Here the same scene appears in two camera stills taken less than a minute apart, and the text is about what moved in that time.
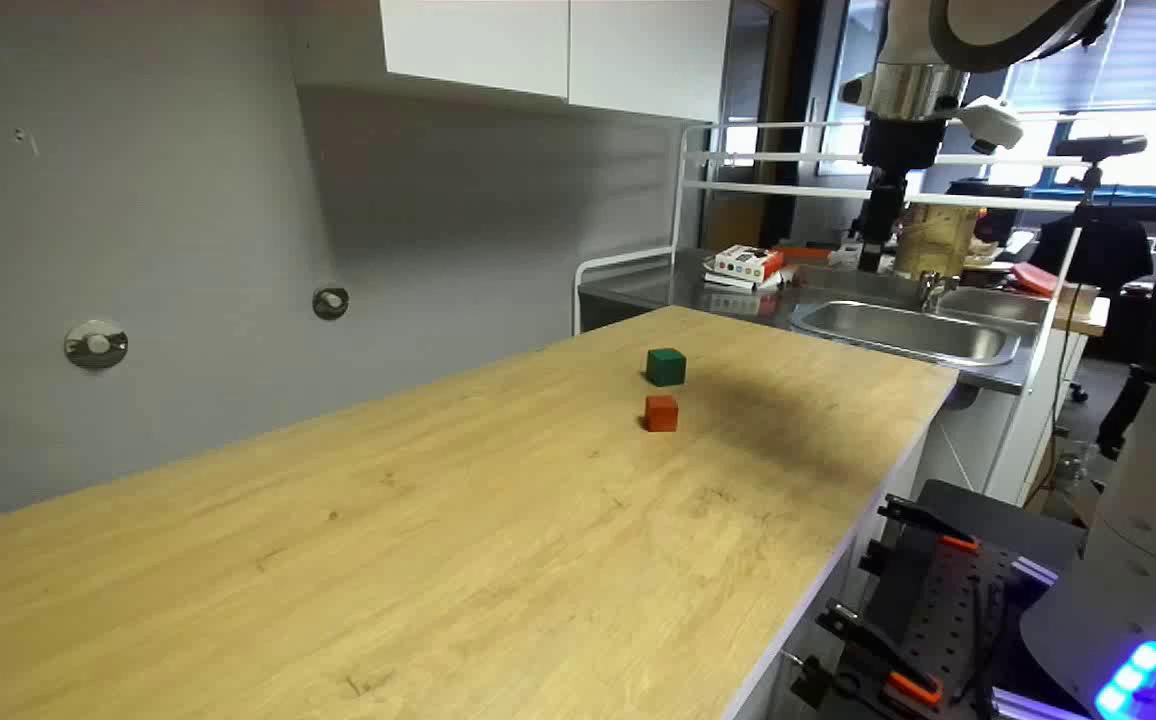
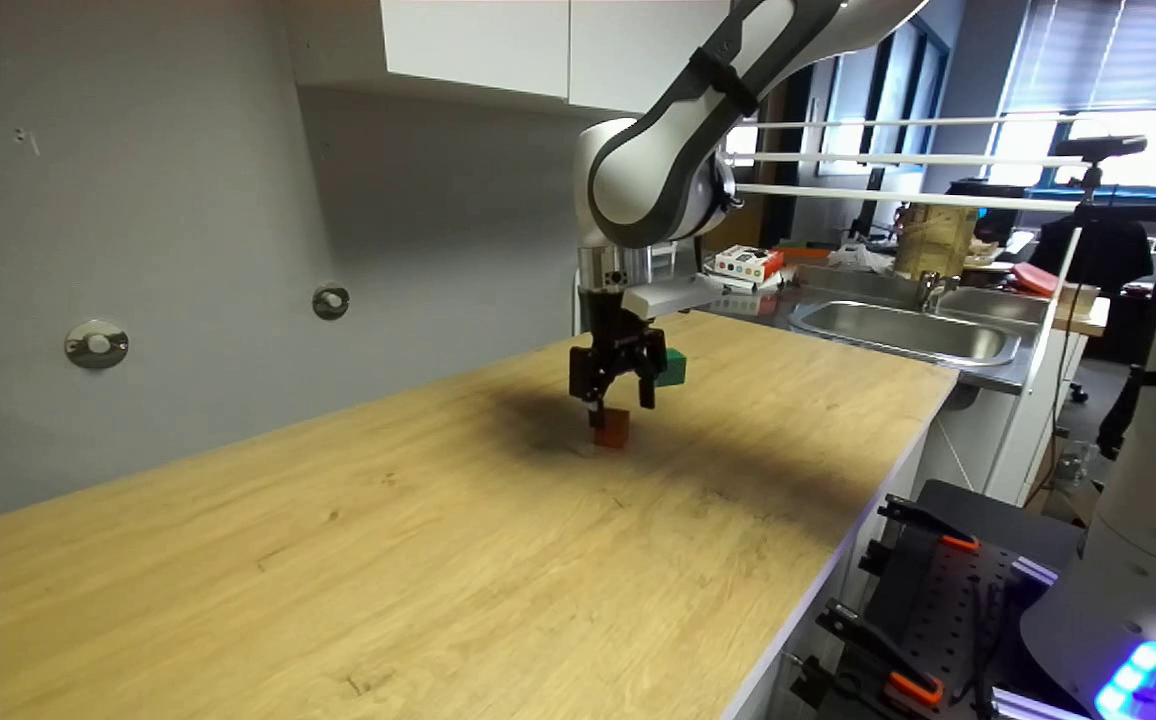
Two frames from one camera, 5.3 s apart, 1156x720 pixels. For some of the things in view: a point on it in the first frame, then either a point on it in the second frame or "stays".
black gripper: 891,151 → 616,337
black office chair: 1118,261 stays
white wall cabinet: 644,56 stays
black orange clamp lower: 856,652 stays
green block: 667,364 stays
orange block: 661,412 → 612,430
